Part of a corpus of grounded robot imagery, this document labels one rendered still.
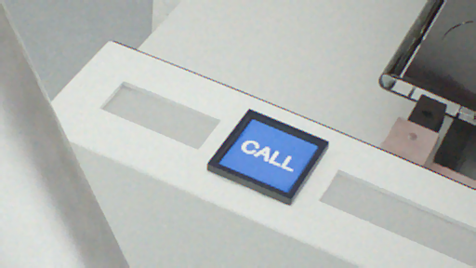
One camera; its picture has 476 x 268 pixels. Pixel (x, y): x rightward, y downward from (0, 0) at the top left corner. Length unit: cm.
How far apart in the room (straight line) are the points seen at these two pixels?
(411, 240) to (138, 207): 17
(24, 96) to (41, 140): 2
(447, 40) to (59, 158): 54
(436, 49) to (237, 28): 20
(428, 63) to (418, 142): 10
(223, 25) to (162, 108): 29
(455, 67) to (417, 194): 21
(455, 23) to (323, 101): 13
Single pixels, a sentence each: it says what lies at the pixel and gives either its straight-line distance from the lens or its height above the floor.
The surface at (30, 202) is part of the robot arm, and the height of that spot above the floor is 115.
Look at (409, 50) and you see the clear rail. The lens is 92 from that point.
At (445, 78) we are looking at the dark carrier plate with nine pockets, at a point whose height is 90.
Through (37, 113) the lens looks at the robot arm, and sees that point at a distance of 45.
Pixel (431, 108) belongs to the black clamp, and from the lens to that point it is 86.
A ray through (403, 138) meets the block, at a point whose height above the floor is 91.
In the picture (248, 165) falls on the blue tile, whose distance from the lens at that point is 71.
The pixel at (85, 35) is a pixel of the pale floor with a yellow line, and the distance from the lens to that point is 231.
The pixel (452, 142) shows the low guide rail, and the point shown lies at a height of 85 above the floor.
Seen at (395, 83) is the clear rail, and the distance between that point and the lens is 88.
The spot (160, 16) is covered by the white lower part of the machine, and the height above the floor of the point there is 51.
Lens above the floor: 147
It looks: 46 degrees down
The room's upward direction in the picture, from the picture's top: 4 degrees clockwise
